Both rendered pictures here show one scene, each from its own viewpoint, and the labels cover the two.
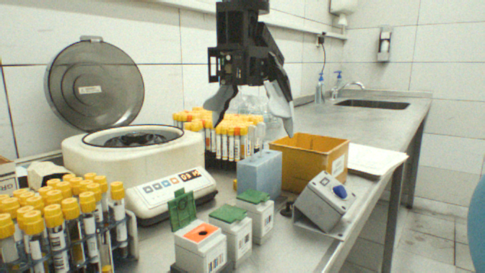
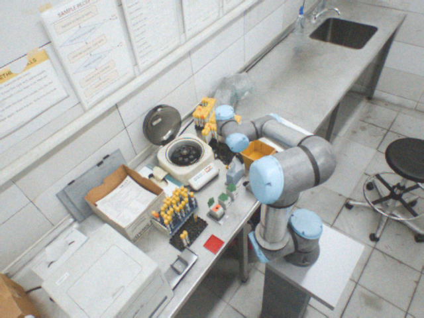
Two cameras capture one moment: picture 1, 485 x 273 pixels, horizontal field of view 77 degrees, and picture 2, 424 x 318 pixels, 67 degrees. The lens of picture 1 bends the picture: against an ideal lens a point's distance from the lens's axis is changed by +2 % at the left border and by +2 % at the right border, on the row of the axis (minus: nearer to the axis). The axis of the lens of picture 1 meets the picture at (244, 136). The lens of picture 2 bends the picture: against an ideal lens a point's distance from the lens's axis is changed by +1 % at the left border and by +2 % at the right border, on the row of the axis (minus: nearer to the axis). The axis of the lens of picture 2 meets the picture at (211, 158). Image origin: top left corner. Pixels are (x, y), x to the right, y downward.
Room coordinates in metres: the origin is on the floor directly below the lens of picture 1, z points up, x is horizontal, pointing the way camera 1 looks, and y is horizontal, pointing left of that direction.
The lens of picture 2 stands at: (-0.45, -0.09, 2.16)
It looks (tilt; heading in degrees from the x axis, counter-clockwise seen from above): 48 degrees down; 10
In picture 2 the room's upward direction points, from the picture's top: 8 degrees counter-clockwise
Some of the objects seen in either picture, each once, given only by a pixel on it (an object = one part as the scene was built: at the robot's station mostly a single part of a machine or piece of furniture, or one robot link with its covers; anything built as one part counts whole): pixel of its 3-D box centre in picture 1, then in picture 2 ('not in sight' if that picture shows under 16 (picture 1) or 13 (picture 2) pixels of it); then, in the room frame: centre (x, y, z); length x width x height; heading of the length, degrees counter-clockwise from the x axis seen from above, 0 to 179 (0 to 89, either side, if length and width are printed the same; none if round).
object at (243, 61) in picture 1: (243, 46); (226, 148); (0.48, 0.00, 1.17); 0.09 x 0.08 x 0.12; 148
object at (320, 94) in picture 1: (320, 88); (300, 20); (2.00, -0.49, 0.97); 0.08 x 0.07 x 0.20; 150
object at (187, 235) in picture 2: not in sight; (187, 227); (0.23, 0.18, 0.93); 0.17 x 0.09 x 0.11; 147
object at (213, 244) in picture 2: not in sight; (213, 244); (0.18, 0.06, 0.88); 0.07 x 0.07 x 0.01; 56
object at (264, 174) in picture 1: (260, 182); (235, 174); (0.53, -0.03, 0.92); 0.10 x 0.07 x 0.10; 148
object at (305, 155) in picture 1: (309, 162); (258, 157); (0.64, -0.14, 0.92); 0.13 x 0.13 x 0.10; 53
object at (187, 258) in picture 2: not in sight; (175, 270); (0.04, 0.20, 0.92); 0.21 x 0.07 x 0.05; 146
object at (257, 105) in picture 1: (257, 110); (241, 82); (1.27, -0.05, 0.94); 0.20 x 0.17 x 0.14; 118
